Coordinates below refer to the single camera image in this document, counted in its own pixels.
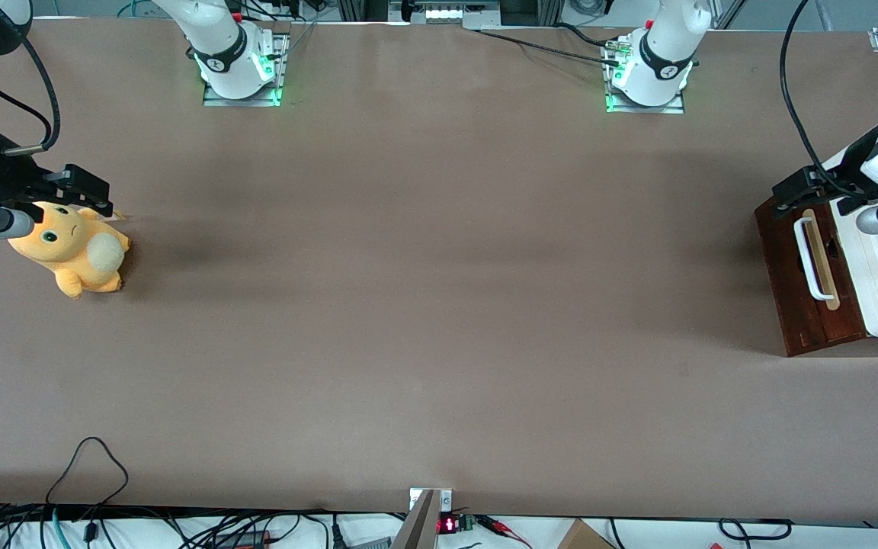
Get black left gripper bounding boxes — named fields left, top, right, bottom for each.
left=772, top=126, right=878, bottom=215

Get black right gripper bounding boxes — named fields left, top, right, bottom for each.
left=0, top=133, right=114, bottom=218

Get orange plush toy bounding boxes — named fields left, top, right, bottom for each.
left=8, top=201, right=132, bottom=300

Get white power strip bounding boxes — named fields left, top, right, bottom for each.
left=422, top=3, right=502, bottom=25

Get brown cardboard piece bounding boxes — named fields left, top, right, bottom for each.
left=556, top=518, right=617, bottom=549

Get red clip leads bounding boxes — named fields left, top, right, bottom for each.
left=476, top=516, right=533, bottom=547

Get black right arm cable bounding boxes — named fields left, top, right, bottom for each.
left=0, top=34, right=61, bottom=155

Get tan wooden handle strip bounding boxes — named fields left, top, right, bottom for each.
left=802, top=209, right=842, bottom=311

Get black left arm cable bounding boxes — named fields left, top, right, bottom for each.
left=780, top=0, right=841, bottom=196

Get brown drawer front tan handle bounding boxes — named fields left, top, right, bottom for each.
left=812, top=200, right=869, bottom=344

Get brown drawer front white handle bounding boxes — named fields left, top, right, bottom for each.
left=755, top=192, right=828, bottom=358

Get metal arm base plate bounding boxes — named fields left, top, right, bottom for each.
left=604, top=38, right=687, bottom=116
left=202, top=32, right=290, bottom=108

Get thin black looped cable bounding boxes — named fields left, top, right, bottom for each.
left=46, top=436, right=130, bottom=509

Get black cable to arm base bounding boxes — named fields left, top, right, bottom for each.
left=476, top=27, right=623, bottom=68

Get black coiled cable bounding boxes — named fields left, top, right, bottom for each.
left=716, top=518, right=795, bottom=541

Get grey metal camera post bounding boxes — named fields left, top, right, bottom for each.
left=391, top=488, right=454, bottom=549

